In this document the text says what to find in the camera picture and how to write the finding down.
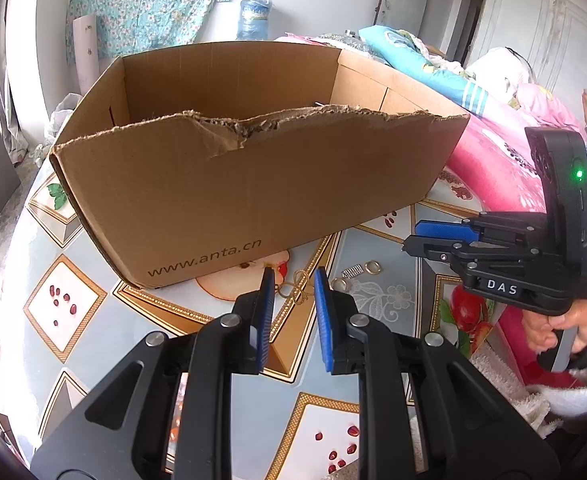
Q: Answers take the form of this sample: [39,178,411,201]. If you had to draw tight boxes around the blue water jug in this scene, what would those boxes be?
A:
[236,0,274,41]

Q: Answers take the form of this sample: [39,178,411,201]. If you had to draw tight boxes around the beige fuzzy towel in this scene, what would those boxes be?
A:
[468,345,560,441]

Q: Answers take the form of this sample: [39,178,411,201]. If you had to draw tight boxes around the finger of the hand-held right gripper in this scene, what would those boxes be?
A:
[415,211,555,242]
[402,235,550,272]

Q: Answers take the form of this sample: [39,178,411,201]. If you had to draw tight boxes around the gold knot ornament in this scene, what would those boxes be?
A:
[276,270,317,307]

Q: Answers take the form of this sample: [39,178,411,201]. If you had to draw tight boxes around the teal floral wall cloth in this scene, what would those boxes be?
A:
[66,0,235,59]

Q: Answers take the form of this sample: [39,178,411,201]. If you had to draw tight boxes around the white wardrobe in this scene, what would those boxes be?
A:
[473,0,587,126]

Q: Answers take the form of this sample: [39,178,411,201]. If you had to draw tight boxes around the grey lace throw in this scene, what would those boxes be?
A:
[318,31,374,52]

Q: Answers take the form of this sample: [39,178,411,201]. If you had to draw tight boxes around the light pink quilt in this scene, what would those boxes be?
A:
[516,82,587,132]

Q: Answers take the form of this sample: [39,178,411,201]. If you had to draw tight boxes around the fruit print tablecloth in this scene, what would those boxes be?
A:
[0,160,504,480]

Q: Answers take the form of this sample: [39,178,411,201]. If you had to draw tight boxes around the person's right hand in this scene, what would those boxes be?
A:
[521,301,587,356]

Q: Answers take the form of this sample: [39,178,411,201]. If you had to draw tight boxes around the brown cardboard box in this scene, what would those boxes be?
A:
[49,41,471,291]

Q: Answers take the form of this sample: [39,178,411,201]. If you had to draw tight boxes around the white plastic bag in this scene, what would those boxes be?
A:
[46,92,85,142]

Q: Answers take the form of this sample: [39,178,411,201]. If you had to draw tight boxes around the pink floral blanket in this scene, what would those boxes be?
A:
[273,30,587,261]

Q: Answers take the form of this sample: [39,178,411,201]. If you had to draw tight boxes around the white pillow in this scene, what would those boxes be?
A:
[466,47,539,107]

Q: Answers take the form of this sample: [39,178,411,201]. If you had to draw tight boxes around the blue cartoon pillow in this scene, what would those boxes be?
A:
[358,24,499,117]

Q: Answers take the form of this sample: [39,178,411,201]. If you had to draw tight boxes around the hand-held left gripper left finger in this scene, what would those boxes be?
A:
[30,266,276,480]

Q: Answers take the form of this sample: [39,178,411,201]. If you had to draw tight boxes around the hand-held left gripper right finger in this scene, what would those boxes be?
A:
[315,266,560,480]

